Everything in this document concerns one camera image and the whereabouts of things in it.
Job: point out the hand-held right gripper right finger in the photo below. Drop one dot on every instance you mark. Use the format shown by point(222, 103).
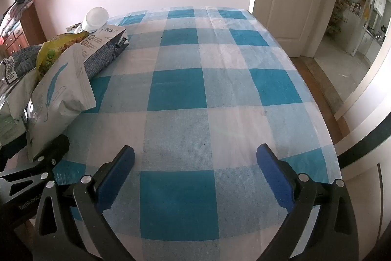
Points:
point(275, 178)

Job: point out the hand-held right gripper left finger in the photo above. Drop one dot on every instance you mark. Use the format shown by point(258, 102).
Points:
point(117, 178)

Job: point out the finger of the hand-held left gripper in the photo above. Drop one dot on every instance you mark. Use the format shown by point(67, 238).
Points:
point(55, 148)

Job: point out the pale green packet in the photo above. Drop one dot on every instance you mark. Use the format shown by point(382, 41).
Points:
point(7, 128)

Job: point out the white feather print paper bag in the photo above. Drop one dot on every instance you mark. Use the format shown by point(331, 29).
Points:
point(67, 86)

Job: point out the grey patterned packet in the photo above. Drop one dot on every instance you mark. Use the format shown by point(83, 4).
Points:
point(24, 62)

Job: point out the yellow green snack bag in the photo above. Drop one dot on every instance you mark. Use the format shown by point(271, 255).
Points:
point(52, 53)

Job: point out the blue checkered tablecloth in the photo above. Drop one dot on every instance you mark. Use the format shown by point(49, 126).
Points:
point(213, 96)

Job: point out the grey printed carton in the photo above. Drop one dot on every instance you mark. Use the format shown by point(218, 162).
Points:
point(104, 50)

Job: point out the brown wooden cabinet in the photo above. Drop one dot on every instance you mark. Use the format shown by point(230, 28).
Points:
point(30, 28)

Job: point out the white plastic cup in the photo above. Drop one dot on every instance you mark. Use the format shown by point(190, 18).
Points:
point(97, 18)

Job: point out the pile of folded clothes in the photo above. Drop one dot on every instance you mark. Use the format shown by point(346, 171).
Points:
point(15, 11)

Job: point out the white panel door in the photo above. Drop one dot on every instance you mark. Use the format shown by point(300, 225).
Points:
point(284, 19)

